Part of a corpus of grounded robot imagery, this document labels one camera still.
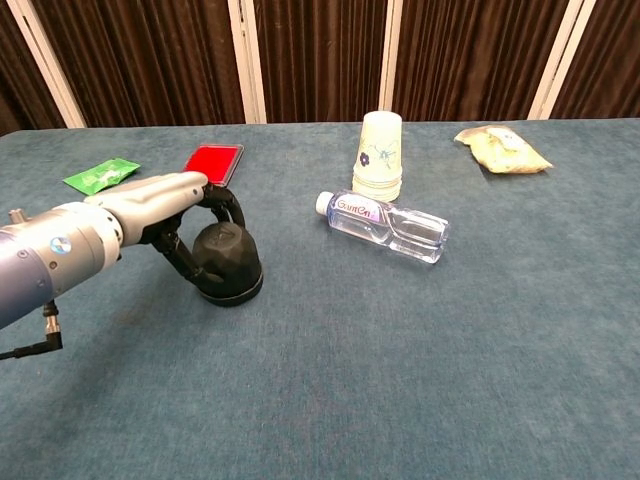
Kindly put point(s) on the dark brown pleated curtain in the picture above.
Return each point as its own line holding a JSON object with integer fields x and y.
{"x": 320, "y": 60}

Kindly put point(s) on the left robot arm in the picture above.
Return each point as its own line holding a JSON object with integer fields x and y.
{"x": 50, "y": 255}

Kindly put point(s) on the black faceted dome object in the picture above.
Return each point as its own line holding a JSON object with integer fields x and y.
{"x": 235, "y": 260}

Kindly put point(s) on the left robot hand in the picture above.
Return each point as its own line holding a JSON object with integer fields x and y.
{"x": 155, "y": 200}

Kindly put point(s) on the stacked floral paper cups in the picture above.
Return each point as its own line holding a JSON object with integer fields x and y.
{"x": 377, "y": 150}

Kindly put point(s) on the blue velvet tablecloth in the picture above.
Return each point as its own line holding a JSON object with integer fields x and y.
{"x": 320, "y": 375}

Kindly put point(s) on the red ink pad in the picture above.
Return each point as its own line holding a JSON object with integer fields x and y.
{"x": 215, "y": 160}

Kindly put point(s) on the green foil packet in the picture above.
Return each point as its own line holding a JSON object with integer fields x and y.
{"x": 100, "y": 176}

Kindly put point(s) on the white screen frame post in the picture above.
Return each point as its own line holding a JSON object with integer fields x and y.
{"x": 556, "y": 60}
{"x": 247, "y": 65}
{"x": 48, "y": 65}
{"x": 391, "y": 55}

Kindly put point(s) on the crumpled beige snack bag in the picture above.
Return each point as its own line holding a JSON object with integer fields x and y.
{"x": 500, "y": 150}

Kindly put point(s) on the clear plastic water bottle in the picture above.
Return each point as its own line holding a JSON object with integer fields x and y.
{"x": 380, "y": 225}

